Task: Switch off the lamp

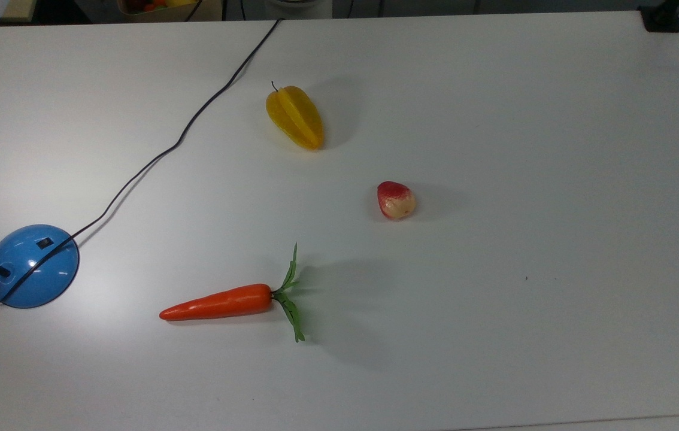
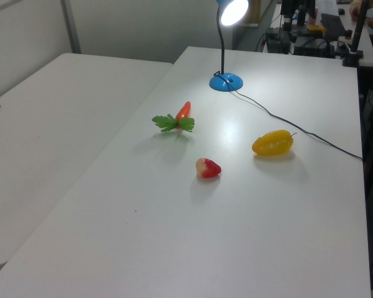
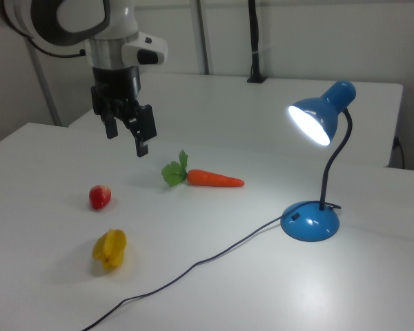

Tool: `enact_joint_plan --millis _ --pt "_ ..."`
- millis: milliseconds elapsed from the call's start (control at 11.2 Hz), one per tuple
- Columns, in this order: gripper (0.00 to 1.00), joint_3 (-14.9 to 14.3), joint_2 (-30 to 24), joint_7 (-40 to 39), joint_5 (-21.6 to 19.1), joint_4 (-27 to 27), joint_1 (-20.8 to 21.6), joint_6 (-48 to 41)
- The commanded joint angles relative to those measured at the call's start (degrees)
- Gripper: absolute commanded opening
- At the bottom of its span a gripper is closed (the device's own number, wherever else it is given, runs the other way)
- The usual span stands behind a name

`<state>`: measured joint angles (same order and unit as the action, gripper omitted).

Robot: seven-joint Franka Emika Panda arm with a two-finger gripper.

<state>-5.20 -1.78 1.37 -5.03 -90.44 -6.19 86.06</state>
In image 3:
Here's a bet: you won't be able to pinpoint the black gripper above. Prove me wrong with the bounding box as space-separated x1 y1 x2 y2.
90 64 159 159

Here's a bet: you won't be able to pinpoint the blue gooseneck desk lamp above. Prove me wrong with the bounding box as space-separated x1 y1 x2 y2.
281 80 357 243

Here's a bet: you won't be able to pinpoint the red toy strawberry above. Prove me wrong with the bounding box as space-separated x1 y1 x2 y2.
88 185 112 211

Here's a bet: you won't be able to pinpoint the orange toy carrot green leaves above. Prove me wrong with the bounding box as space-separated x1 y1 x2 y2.
161 149 246 189

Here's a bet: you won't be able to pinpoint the yellow toy starfruit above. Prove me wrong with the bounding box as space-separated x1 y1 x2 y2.
91 228 128 272

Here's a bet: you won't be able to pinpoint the black pole with table clamp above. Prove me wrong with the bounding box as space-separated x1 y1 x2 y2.
246 0 268 85

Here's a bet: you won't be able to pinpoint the black arm cable with connector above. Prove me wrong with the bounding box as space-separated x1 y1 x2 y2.
26 34 87 59

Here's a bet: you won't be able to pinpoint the black lamp power cord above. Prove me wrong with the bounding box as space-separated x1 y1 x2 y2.
81 214 284 331

